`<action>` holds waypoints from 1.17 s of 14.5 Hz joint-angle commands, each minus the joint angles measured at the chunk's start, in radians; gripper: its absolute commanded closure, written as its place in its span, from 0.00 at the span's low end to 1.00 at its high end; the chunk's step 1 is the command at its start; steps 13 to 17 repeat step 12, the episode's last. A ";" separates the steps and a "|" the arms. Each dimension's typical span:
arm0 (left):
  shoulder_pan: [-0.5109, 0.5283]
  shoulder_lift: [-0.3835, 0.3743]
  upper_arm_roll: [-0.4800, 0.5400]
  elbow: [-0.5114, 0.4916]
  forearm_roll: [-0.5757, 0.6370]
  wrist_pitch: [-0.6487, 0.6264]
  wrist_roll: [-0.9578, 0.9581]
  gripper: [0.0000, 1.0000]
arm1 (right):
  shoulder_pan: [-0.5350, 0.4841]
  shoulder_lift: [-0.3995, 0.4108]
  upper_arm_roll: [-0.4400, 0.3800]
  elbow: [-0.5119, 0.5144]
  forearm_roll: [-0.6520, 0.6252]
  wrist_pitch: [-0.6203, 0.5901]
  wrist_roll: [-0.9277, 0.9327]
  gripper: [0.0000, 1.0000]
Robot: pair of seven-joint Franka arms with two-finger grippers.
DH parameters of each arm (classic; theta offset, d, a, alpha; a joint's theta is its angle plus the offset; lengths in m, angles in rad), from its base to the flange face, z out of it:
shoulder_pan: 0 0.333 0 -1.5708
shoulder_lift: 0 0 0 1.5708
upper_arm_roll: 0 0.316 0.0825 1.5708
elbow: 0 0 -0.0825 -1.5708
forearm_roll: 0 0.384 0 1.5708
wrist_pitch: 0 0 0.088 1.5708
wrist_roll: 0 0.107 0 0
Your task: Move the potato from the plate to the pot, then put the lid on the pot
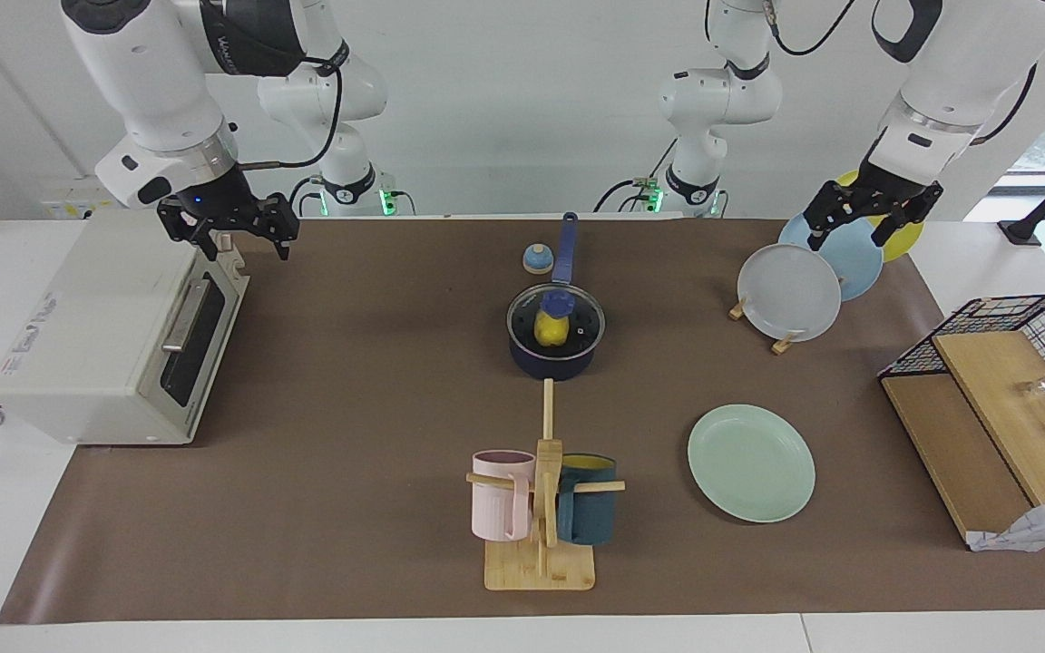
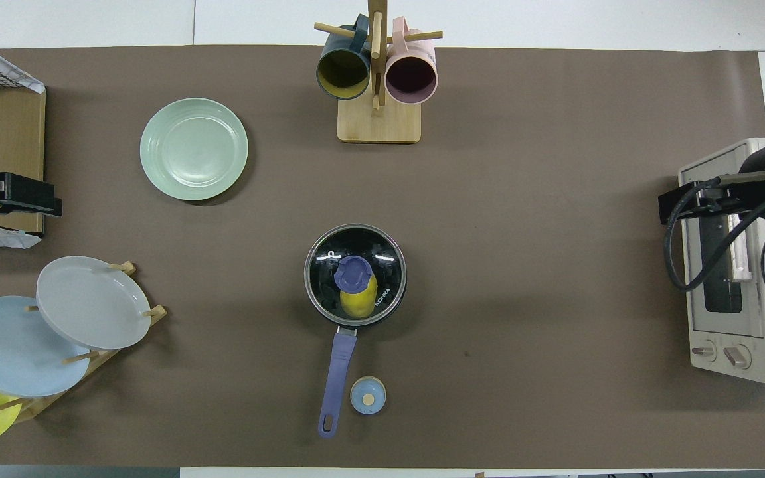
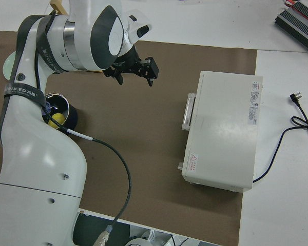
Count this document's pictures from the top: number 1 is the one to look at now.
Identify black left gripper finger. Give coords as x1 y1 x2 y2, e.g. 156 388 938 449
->
802 180 861 252
871 181 945 249

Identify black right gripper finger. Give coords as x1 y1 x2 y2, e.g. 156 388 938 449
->
156 198 222 265
246 192 300 264

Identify glass lid with blue knob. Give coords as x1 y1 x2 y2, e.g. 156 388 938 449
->
505 283 608 358

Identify yellow lemon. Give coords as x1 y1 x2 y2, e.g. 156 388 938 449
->
533 308 571 351

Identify yellow plate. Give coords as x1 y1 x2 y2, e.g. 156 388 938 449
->
835 169 926 264

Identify light blue plate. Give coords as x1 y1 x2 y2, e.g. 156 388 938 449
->
777 210 884 302

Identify grey plate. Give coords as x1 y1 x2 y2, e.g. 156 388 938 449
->
737 243 843 344

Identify wooden plate rack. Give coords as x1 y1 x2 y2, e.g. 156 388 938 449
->
728 272 846 356

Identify light green plate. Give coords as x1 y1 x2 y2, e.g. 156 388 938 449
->
688 404 816 524

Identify beige toaster oven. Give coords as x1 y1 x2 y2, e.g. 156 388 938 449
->
0 209 251 447

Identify light wooden board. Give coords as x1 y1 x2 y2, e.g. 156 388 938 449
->
933 330 1045 507

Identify brown table mat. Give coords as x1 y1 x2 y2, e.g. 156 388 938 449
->
0 218 1045 626

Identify white patterned cloth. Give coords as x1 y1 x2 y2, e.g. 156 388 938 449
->
967 493 1045 553

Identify pink mug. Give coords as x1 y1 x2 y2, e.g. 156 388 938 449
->
472 450 537 543

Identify dark teal mug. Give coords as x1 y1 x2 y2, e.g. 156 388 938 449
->
556 453 620 547

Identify wooden mug tree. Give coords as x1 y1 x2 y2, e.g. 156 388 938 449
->
466 378 626 592

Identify white wall socket box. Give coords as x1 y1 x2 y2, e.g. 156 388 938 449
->
36 175 139 219

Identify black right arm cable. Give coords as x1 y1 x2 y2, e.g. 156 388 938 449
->
239 50 344 171

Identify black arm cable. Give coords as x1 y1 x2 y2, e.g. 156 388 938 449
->
763 0 1042 146
239 50 344 171

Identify black wire basket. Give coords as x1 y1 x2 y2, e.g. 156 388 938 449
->
878 293 1045 420

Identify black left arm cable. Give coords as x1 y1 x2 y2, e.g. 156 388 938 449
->
763 0 1042 146

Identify black pot with purple handle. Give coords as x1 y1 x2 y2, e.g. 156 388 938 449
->
505 211 608 383

